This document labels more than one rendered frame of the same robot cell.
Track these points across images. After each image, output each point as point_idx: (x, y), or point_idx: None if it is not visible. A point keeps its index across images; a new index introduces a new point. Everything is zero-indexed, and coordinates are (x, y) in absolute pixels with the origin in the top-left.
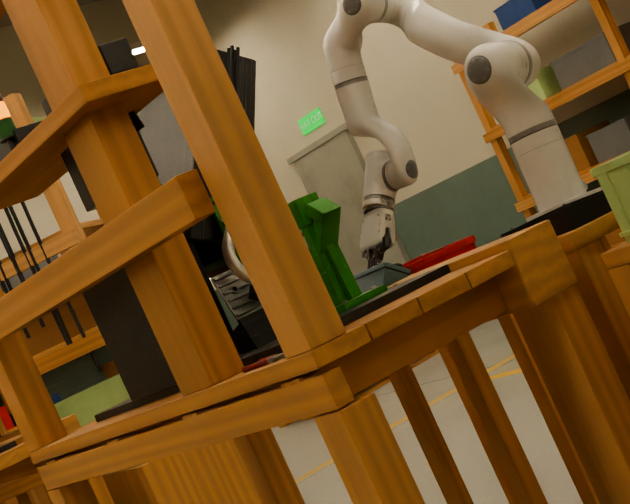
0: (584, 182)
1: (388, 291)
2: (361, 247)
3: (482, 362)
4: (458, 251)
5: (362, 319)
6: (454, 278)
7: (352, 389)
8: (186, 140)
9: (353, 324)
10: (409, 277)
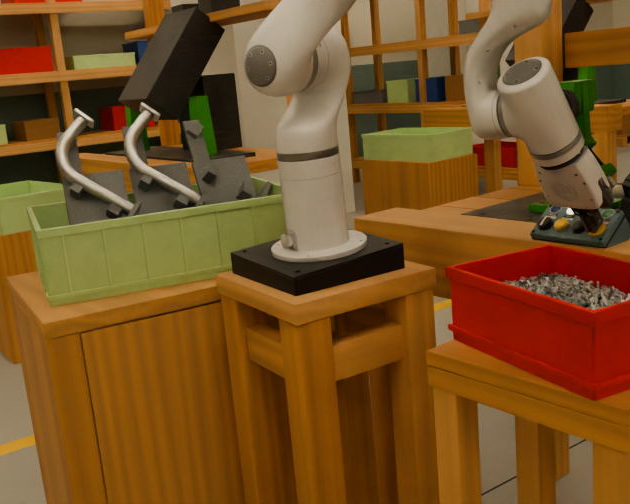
0: (281, 237)
1: (519, 205)
2: (604, 186)
3: (515, 416)
4: (477, 274)
5: (525, 196)
6: (446, 203)
7: None
8: (561, 12)
9: (530, 194)
10: (520, 226)
